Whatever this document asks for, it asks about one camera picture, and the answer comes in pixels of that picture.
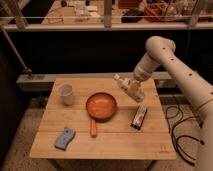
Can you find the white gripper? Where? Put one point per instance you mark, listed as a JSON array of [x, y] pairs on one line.
[[135, 89]]

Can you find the clear plastic bottle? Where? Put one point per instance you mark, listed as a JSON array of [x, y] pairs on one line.
[[124, 85]]

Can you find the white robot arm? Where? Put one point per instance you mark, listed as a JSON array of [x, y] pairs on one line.
[[160, 51]]

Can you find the dark snack box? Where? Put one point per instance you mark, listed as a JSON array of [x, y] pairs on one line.
[[138, 118]]

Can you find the orange frying pan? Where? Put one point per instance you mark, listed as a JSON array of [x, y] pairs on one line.
[[100, 106]]

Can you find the wooden table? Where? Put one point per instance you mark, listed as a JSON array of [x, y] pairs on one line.
[[115, 139]]

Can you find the translucent plastic cup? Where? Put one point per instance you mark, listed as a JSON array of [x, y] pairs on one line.
[[65, 92]]

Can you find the orange basket in background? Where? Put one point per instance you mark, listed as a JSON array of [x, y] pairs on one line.
[[155, 12]]

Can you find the blue sponge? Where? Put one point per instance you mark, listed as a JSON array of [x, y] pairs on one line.
[[64, 138]]

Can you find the grey diagonal pole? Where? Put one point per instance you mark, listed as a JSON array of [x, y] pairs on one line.
[[26, 69]]

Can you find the metal railing frame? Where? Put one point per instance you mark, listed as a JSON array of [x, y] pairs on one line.
[[95, 15]]

